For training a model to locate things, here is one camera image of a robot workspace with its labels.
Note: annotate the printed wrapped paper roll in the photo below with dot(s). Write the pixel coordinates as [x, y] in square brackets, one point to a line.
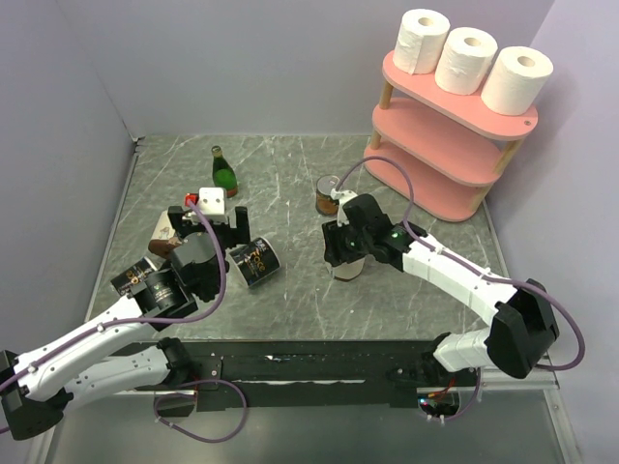
[164, 237]

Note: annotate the black wrapped paper roll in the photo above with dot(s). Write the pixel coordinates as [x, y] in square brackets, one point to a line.
[255, 261]
[133, 275]

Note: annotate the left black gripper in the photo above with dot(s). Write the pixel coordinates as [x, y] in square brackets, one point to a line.
[235, 235]

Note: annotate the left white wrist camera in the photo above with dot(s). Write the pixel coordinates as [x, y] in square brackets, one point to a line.
[210, 202]

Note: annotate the brown glass jar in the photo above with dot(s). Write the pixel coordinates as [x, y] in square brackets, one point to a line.
[325, 204]

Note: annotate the green glass bottle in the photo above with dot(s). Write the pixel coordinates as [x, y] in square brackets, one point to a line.
[223, 174]

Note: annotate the pink three-tier shelf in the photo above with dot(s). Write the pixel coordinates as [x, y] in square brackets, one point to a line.
[445, 151]

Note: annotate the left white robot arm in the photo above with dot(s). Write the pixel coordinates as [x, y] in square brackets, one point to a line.
[39, 387]

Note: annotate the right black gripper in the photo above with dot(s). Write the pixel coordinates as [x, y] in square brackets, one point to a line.
[333, 234]

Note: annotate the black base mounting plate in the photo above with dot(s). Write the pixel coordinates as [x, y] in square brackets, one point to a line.
[297, 373]

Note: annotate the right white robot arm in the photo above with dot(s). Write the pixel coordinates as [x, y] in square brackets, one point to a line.
[519, 323]

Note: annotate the white paper towel roll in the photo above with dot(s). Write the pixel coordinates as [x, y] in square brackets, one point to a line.
[517, 77]
[466, 57]
[421, 37]

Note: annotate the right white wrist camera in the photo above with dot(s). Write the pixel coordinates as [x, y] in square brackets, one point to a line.
[342, 197]

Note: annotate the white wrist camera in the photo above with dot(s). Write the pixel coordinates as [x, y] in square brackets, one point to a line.
[210, 202]
[342, 197]

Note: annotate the cream paper roll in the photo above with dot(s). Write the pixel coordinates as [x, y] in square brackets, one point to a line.
[348, 271]

